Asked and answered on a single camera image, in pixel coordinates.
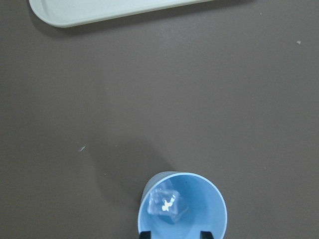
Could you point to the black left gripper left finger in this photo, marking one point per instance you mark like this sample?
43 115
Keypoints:
145 235

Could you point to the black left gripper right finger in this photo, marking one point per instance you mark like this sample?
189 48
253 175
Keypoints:
206 235

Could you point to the clear ice cube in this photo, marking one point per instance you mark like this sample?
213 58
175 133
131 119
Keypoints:
168 205

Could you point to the light blue plastic cup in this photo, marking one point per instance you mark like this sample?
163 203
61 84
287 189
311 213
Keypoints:
207 208

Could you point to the cream rabbit tray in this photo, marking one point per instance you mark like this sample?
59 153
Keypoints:
70 13

